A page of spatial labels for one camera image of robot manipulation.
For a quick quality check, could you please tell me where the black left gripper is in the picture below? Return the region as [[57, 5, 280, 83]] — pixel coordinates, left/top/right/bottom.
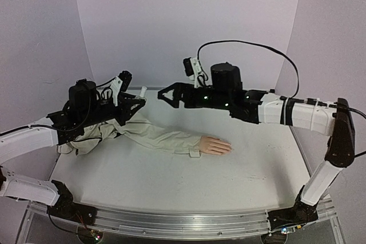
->
[[81, 93, 146, 128]]

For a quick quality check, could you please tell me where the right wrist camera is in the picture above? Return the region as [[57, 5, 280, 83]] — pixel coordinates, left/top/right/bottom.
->
[[183, 58, 208, 88]]

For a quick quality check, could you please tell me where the clear nail polish bottle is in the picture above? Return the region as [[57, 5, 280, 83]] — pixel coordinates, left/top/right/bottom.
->
[[135, 95, 146, 101]]

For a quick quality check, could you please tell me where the mannequin hand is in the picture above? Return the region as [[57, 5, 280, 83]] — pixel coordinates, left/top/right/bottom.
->
[[199, 136, 232, 155]]

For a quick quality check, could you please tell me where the white nail polish cap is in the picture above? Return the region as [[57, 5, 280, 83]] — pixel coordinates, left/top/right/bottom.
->
[[139, 86, 148, 98]]

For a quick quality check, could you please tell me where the aluminium rear table rail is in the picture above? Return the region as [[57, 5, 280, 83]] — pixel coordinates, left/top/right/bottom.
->
[[127, 86, 276, 93]]

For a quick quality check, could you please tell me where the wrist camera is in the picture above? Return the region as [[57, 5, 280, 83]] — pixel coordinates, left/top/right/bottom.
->
[[183, 58, 208, 88], [97, 70, 132, 106]]

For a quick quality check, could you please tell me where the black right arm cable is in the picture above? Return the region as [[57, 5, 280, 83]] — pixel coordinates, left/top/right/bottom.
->
[[197, 40, 366, 159]]

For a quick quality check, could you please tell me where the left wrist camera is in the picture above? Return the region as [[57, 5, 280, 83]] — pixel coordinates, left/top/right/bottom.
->
[[97, 70, 132, 106]]

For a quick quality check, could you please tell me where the beige zip jacket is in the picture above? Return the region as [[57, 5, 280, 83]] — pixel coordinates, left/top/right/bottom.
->
[[57, 113, 201, 158]]

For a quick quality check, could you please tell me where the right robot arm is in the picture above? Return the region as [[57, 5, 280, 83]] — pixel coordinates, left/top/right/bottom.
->
[[157, 59, 355, 233]]

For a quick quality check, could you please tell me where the aluminium front table rail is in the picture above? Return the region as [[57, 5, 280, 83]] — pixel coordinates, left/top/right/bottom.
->
[[29, 198, 344, 243]]

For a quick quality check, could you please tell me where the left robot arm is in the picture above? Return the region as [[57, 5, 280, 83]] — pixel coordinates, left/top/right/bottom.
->
[[1, 71, 147, 225]]

